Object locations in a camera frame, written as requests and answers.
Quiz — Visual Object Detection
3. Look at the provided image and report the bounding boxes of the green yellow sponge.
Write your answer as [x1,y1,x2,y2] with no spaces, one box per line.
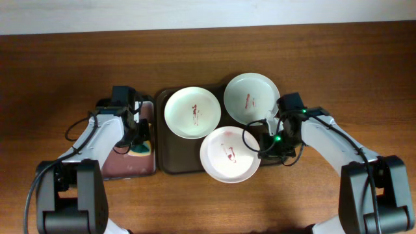
[127,140,152,157]

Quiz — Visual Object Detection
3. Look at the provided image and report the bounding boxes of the white plate bottom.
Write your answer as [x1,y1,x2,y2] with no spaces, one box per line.
[200,126,261,183]

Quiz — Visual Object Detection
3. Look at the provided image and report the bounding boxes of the white plate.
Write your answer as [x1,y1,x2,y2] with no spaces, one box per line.
[224,73,280,125]
[200,126,261,183]
[164,86,222,139]

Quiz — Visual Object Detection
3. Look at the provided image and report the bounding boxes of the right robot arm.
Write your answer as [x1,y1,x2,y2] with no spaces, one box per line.
[258,93,415,234]

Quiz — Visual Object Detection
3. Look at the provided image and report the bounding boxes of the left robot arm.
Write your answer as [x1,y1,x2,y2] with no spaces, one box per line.
[23,86,151,233]

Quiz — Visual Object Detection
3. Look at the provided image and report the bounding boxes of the large brown serving tray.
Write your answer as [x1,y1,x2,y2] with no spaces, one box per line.
[155,83,289,176]

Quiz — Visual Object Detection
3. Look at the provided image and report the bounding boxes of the small black tray with water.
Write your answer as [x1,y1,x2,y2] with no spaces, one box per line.
[101,95,156,180]

